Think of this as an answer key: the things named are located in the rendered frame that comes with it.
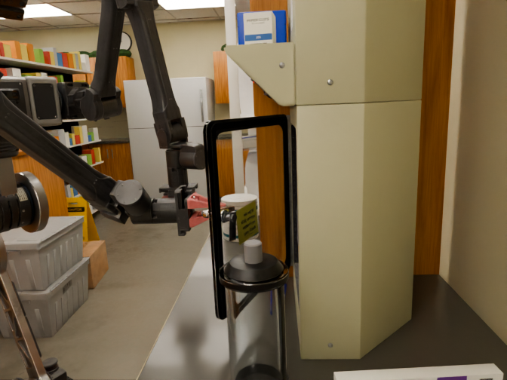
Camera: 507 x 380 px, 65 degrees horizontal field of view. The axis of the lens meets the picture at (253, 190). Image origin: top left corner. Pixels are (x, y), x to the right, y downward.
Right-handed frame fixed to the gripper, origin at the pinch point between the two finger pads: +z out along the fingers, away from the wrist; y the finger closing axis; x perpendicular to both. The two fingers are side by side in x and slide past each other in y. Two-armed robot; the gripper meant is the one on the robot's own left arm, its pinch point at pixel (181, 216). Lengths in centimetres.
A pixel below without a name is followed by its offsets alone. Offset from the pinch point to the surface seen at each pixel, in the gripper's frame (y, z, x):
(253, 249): 25, -10, -56
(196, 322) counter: 9.5, 16.3, -31.7
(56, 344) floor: -113, 109, 103
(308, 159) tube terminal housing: 34, -22, -45
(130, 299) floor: -87, 109, 161
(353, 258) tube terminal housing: 42, -4, -45
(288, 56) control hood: 32, -38, -45
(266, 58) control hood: 28, -38, -45
